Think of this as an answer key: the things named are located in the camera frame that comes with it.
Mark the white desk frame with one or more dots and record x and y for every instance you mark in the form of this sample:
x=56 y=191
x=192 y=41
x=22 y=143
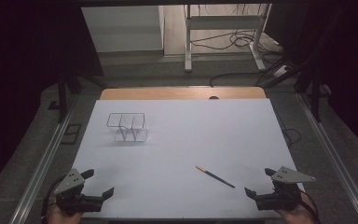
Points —
x=223 y=23

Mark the person's right hand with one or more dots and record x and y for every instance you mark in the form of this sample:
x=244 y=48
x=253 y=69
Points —
x=296 y=215

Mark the white table mat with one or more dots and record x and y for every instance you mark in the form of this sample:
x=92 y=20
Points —
x=180 y=140

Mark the aluminium rail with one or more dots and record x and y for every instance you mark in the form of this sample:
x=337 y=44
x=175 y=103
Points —
x=335 y=155
x=43 y=161

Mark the white power strip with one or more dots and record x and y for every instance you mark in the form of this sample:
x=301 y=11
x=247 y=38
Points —
x=281 y=71

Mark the clear plastic organizer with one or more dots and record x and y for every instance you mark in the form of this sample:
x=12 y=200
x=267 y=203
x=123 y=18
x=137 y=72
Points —
x=127 y=127

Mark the wooden table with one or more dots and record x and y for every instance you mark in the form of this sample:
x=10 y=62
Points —
x=180 y=92

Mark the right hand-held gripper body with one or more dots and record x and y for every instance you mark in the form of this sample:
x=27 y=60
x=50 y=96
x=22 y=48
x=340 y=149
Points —
x=284 y=194

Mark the black floor frame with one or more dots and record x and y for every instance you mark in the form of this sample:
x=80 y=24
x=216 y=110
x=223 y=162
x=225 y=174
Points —
x=71 y=133

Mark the person's left hand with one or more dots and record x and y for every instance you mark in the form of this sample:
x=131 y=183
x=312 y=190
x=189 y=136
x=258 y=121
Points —
x=63 y=217

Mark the dark blue pencil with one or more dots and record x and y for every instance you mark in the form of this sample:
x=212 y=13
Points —
x=215 y=176

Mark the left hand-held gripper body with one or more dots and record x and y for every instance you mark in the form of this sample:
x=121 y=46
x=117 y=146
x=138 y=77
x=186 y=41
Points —
x=71 y=194

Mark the white cabinet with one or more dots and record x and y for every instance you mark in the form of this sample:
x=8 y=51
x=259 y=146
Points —
x=121 y=28

